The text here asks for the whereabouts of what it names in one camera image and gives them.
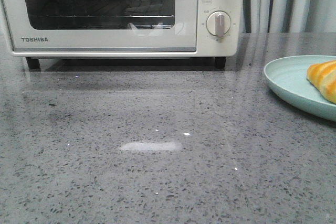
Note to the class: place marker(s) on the oven glass door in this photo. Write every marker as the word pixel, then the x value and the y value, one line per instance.
pixel 24 38

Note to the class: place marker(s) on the golden croissant bread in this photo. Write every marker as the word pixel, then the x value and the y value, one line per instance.
pixel 322 77

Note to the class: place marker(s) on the lower oven knob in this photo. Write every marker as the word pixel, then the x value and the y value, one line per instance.
pixel 218 23

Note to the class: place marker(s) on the white toaster oven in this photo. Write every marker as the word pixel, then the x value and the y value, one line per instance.
pixel 207 45

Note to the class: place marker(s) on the light green plate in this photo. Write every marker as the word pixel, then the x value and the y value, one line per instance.
pixel 286 77

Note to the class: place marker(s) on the grey curtain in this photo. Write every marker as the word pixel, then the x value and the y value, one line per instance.
pixel 288 16

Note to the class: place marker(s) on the metal oven wire rack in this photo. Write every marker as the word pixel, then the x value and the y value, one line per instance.
pixel 103 14

